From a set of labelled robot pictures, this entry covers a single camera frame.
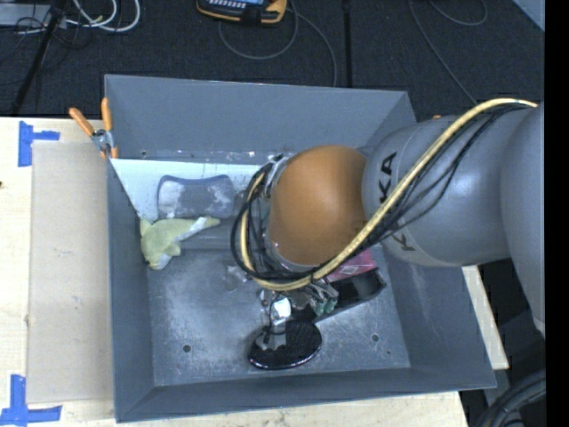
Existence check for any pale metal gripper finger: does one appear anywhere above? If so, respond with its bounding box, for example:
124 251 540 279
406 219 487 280
263 298 293 350

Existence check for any black oval mesh dish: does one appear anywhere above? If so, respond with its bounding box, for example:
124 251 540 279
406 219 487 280
247 319 323 371

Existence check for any pink box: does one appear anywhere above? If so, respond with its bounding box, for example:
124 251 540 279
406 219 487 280
325 249 379 285

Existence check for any grey metal bin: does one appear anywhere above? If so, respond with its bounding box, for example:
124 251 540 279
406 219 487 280
102 74 498 424

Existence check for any yellow cloth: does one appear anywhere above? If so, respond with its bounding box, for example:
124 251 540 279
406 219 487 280
140 215 222 270

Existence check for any blue grey sponge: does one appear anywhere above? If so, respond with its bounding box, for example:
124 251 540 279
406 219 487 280
156 174 239 221

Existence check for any pale wood board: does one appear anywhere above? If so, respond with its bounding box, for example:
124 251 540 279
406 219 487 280
25 140 116 405

